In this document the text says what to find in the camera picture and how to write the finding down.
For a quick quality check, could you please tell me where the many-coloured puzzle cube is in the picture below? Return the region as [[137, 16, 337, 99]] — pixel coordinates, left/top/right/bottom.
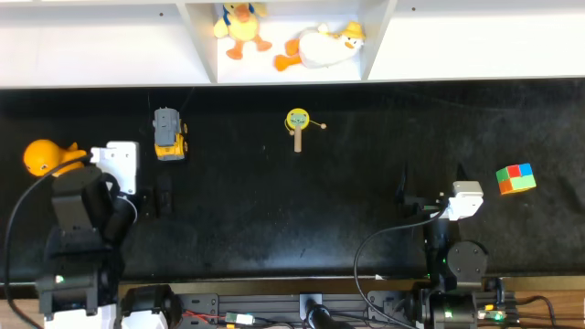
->
[[495, 163, 537, 196]]

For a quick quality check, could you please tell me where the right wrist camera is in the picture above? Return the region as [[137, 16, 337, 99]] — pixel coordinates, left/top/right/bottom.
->
[[445, 180, 484, 222]]

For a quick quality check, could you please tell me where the white shelf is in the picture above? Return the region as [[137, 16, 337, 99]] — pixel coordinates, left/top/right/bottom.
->
[[0, 0, 585, 90]]

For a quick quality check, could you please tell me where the mounting rail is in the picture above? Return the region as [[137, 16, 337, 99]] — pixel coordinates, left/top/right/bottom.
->
[[175, 290, 557, 329]]

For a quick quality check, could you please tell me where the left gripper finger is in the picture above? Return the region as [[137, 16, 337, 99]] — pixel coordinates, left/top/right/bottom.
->
[[154, 173, 175, 217]]

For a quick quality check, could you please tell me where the yellow plush duck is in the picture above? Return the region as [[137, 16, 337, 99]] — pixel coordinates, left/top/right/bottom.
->
[[213, 2, 273, 61]]

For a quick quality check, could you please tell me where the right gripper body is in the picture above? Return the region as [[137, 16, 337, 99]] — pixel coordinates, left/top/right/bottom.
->
[[401, 196, 452, 218]]

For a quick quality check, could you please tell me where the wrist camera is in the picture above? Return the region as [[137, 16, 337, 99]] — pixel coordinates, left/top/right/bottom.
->
[[90, 140, 140, 196], [445, 180, 484, 222]]

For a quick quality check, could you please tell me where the yellow rattle drum toy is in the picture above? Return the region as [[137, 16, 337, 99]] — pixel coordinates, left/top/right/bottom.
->
[[283, 107, 328, 154]]

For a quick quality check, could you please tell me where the yellow rubber duck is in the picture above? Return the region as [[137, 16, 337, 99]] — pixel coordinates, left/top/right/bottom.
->
[[22, 139, 89, 178]]

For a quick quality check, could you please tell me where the white plush duck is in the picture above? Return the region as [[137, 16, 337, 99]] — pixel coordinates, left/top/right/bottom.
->
[[273, 20, 367, 73]]

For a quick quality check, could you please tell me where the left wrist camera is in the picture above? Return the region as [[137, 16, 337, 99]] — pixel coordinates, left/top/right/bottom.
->
[[90, 140, 140, 196]]

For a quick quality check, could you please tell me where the grey and yellow toy truck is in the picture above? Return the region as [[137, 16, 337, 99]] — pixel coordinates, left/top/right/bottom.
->
[[152, 107, 189, 162]]

